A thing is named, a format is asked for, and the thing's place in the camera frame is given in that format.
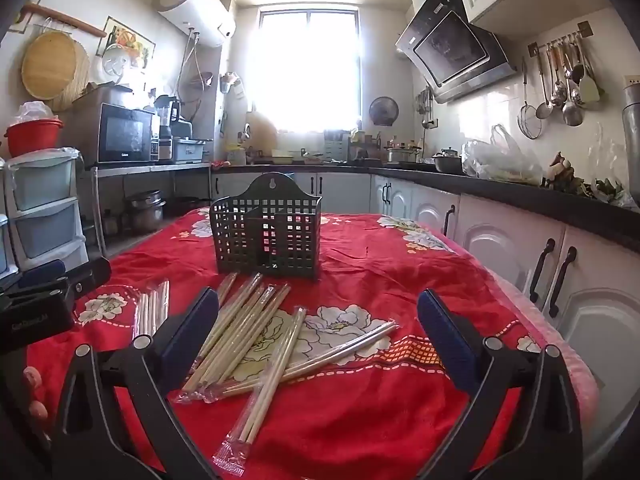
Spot bunch of chopsticks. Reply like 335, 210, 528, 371
131, 271, 401, 467

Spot fruit wall poster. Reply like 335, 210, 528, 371
96, 16, 156, 68

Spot crumpled plastic bag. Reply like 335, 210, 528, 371
17, 101, 56, 121

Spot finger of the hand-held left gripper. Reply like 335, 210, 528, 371
17, 259, 68, 291
62, 256, 113, 301

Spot black blender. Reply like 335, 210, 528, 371
154, 95, 182, 141

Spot white wall holder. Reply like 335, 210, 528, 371
220, 71, 246, 98

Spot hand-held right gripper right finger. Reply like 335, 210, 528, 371
417, 288, 586, 480

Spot steel pot with lid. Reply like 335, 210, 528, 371
432, 147, 463, 173

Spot plastic drawer cabinet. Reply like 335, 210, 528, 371
2, 147, 91, 273

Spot black range hood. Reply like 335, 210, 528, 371
395, 0, 518, 103

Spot clear plastic bag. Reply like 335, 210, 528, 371
461, 124, 545, 185

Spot round bamboo tray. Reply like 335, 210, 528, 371
21, 30, 91, 111

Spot wooden cutting board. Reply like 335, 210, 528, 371
245, 110, 278, 153

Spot large steel ladle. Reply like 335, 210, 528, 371
560, 42, 585, 127

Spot kitchen window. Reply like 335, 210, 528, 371
257, 7, 362, 136

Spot black kitchen countertop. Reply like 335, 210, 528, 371
210, 157, 640, 253

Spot bag of green vegetables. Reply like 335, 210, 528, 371
590, 125, 638, 206

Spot grey metal cylinder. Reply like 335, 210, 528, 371
622, 80, 640, 201

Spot steel stockpot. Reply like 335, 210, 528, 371
125, 190, 166, 233

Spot green spatula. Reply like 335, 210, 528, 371
577, 40, 604, 104

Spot steel pressure cooker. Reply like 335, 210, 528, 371
385, 145, 421, 163

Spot small white fan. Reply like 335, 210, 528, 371
102, 45, 133, 86

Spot ginger roots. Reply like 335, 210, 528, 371
545, 152, 583, 192

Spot metal shelf table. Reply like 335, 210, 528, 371
82, 160, 213, 256

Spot steel slotted ladle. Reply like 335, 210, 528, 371
535, 47, 557, 120

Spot black microwave oven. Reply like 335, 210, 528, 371
97, 102, 161, 163

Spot hanging kitchen tools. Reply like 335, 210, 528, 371
417, 87, 433, 128

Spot wooden rolling pin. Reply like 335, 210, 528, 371
22, 2, 108, 38

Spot green plastic utensil basket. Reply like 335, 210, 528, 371
208, 172, 323, 281

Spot red floral tablecloth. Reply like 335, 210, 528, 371
25, 207, 601, 480

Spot white water heater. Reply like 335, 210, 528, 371
157, 0, 236, 48

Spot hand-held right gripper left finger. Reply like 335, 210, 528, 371
50, 287, 221, 480

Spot wall utensil rail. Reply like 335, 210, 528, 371
527, 21, 593, 58

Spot grey countertop appliance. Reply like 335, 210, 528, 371
172, 135, 213, 163

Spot red bucket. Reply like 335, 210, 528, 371
4, 117, 65, 158

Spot white lower cabinets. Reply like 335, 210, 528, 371
210, 170, 640, 461

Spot person's left hand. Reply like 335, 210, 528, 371
22, 365, 50, 426

